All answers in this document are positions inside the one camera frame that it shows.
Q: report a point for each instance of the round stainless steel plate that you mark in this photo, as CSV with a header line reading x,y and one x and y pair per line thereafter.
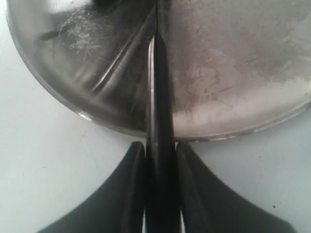
x,y
236,66

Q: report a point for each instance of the black kitchen knife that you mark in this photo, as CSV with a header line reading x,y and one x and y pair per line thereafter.
x,y
162,211

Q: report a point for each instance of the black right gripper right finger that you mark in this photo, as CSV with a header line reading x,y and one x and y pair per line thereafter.
x,y
209,206

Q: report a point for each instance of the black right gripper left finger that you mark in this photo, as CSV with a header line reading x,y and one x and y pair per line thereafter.
x,y
118,204

